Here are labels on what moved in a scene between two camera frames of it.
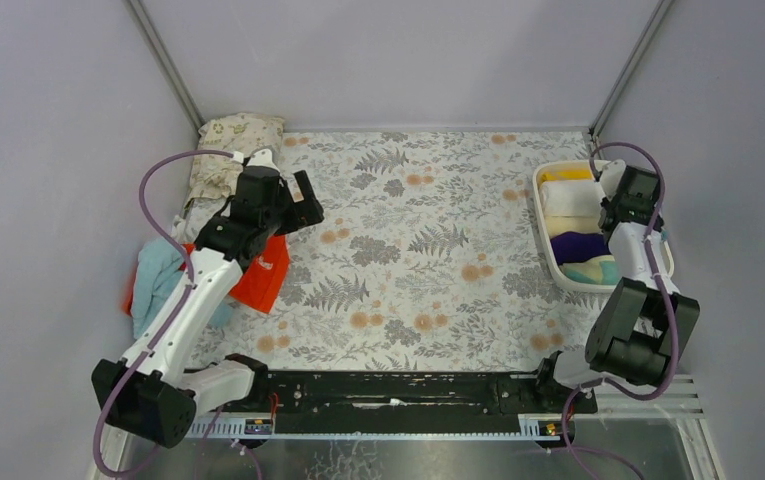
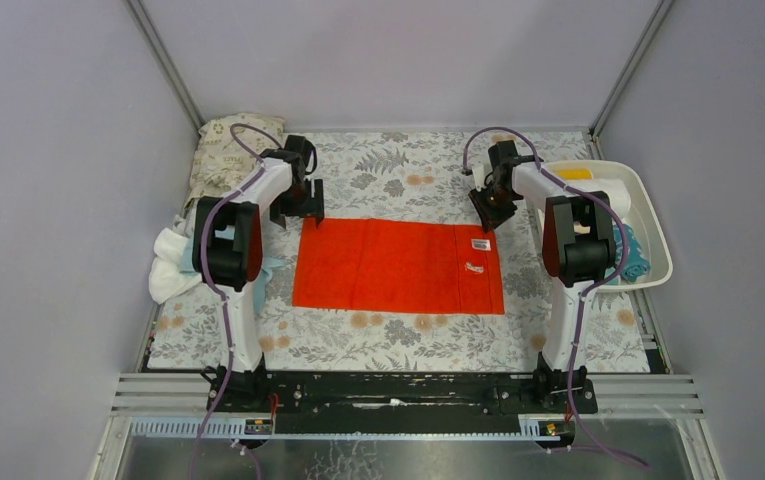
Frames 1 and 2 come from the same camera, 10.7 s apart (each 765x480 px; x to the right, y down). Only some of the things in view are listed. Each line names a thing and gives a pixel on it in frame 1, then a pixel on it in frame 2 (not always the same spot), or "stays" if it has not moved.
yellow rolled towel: [567, 173] stays
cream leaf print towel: [239, 133] stays
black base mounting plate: [490, 396] stays
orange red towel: [265, 282] → [396, 265]
